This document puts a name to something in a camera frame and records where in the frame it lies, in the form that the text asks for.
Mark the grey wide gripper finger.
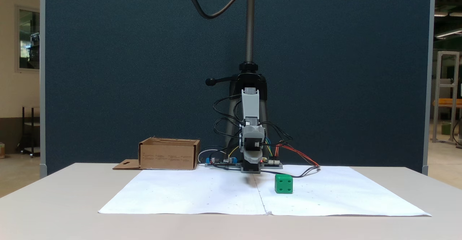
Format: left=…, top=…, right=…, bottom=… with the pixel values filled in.
left=244, top=149, right=263, bottom=163

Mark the green die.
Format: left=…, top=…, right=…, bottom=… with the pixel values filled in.
left=275, top=174, right=293, bottom=194

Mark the dark motor driver board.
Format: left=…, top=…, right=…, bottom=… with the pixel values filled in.
left=261, top=156, right=283, bottom=169

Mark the blue power circuit board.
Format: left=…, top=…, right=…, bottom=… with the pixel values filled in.
left=205, top=156, right=239, bottom=167

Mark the white paper sheet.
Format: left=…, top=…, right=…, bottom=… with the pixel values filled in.
left=98, top=165, right=432, bottom=217

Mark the brown cardboard box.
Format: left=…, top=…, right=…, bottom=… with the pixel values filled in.
left=113, top=137, right=201, bottom=171

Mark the dark blue partition panel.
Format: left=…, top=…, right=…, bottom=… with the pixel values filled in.
left=40, top=0, right=436, bottom=176

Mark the orange wooden workbench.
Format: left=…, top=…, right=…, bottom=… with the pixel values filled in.
left=433, top=99, right=462, bottom=108

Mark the black shelf cart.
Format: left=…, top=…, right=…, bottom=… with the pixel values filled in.
left=21, top=106, right=40, bottom=158

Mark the yellow wire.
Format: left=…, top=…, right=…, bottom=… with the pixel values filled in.
left=227, top=145, right=241, bottom=161

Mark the black gripper servo wire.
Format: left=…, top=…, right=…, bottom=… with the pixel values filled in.
left=258, top=121, right=293, bottom=149

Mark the black elbow servo wire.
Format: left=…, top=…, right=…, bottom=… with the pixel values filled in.
left=213, top=118, right=243, bottom=169

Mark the black wrist servo wire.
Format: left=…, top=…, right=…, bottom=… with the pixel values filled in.
left=213, top=94, right=243, bottom=126

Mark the orange red wire bundle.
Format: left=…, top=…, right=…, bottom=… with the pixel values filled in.
left=275, top=141, right=321, bottom=169

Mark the black extension wire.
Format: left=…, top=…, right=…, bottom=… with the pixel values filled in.
left=261, top=165, right=321, bottom=179

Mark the white cable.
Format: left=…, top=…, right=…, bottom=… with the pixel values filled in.
left=197, top=147, right=228, bottom=165

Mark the black camera tripod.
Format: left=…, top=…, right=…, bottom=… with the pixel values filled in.
left=205, top=0, right=270, bottom=154

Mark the thick black camera cable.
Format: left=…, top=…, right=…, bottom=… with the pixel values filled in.
left=181, top=0, right=256, bottom=20

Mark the aluminium frame rack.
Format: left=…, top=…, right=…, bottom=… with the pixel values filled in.
left=432, top=51, right=461, bottom=145

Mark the wall window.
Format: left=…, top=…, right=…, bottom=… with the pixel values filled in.
left=15, top=4, right=40, bottom=73

